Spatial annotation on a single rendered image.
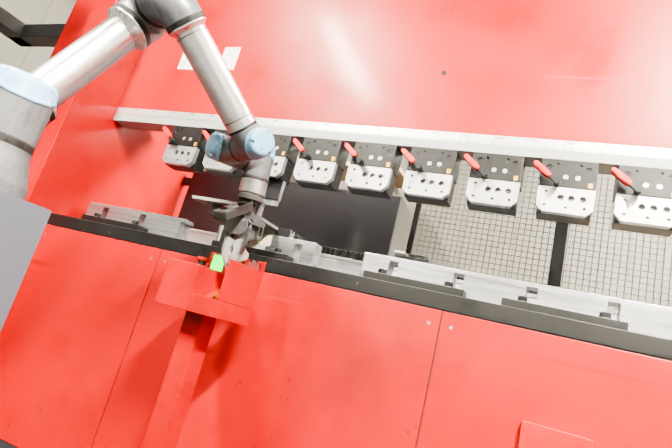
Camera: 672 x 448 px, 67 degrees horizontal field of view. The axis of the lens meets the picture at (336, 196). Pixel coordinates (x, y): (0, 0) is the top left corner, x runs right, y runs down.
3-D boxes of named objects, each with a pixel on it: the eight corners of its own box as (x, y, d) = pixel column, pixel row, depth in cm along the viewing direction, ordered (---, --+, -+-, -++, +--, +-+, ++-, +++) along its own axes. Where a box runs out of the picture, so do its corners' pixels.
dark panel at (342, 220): (166, 250, 256) (194, 169, 268) (168, 251, 258) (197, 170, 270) (378, 296, 210) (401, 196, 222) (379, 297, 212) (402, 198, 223)
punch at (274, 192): (252, 201, 186) (260, 177, 188) (255, 203, 187) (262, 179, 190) (276, 205, 182) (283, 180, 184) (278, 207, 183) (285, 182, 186)
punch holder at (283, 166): (244, 172, 187) (257, 132, 192) (255, 181, 195) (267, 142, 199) (279, 177, 181) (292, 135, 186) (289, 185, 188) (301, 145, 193)
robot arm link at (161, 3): (187, -49, 114) (288, 145, 129) (168, -29, 122) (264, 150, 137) (142, -35, 107) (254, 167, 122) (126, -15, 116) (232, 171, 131)
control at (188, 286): (154, 301, 135) (177, 236, 140) (193, 311, 149) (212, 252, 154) (212, 317, 126) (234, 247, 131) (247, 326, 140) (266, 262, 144)
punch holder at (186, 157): (160, 161, 204) (174, 124, 208) (173, 170, 211) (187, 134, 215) (190, 165, 197) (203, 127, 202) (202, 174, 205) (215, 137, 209)
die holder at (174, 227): (81, 223, 209) (90, 201, 212) (92, 227, 214) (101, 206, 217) (176, 243, 189) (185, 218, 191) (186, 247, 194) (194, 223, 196)
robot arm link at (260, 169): (243, 140, 146) (268, 150, 151) (233, 176, 144) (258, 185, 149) (257, 137, 140) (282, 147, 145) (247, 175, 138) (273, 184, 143)
